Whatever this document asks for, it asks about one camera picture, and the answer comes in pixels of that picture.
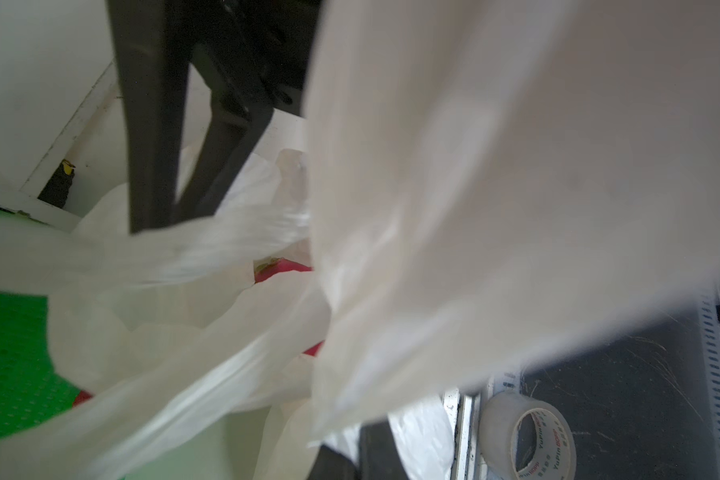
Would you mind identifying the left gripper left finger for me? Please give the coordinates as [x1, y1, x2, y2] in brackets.
[307, 445, 360, 480]

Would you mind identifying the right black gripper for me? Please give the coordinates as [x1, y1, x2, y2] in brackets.
[106, 0, 322, 234]

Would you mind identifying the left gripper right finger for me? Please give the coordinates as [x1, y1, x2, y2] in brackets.
[359, 420, 409, 480]

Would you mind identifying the pink dragon fruit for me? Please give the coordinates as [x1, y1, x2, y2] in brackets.
[236, 259, 330, 358]

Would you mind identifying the white plastic grocery bag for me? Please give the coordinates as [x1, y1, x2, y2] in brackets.
[0, 1, 720, 479]

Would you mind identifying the green plastic basket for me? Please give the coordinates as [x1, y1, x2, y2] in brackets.
[0, 200, 85, 448]

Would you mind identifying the white two-tier shelf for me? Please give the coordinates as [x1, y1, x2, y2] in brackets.
[0, 1, 126, 231]

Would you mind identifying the roll of clear tape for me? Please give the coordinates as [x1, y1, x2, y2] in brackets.
[478, 391, 577, 479]

